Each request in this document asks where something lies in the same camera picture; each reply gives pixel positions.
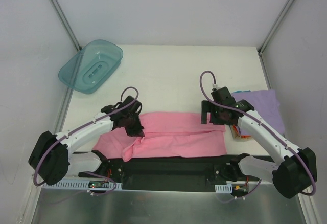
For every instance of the aluminium frame post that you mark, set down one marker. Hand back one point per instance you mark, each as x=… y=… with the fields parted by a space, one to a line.
x=65 y=23
x=275 y=26

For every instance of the teal folded t shirt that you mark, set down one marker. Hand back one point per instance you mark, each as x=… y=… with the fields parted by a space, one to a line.
x=241 y=91

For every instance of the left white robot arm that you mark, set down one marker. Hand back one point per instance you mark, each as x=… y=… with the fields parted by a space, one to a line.
x=54 y=155

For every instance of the white cable duct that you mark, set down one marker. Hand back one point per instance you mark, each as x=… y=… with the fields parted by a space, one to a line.
x=227 y=188
x=84 y=185

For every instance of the right white cable duct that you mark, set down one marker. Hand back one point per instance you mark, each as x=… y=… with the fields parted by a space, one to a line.
x=227 y=188

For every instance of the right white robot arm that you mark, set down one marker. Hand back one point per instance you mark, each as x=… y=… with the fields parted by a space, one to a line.
x=292 y=170

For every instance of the left white cable duct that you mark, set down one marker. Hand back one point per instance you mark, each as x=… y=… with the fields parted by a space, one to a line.
x=84 y=185

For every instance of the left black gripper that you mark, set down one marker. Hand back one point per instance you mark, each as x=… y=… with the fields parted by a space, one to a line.
x=135 y=129

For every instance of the purple folded t shirt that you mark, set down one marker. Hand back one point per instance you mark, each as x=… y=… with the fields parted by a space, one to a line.
x=266 y=104

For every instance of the pink t shirt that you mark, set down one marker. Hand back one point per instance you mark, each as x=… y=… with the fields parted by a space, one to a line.
x=166 y=134

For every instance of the teal plastic tub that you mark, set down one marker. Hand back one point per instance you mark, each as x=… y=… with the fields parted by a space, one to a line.
x=91 y=66

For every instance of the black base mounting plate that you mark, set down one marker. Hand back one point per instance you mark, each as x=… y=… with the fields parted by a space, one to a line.
x=171 y=174

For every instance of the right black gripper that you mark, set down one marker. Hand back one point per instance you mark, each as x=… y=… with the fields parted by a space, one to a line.
x=206 y=112

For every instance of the right aluminium frame post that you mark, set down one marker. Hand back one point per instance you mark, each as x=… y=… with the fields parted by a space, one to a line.
x=275 y=26

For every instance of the left aluminium frame post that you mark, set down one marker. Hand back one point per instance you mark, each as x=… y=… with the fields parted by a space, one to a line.
x=65 y=23

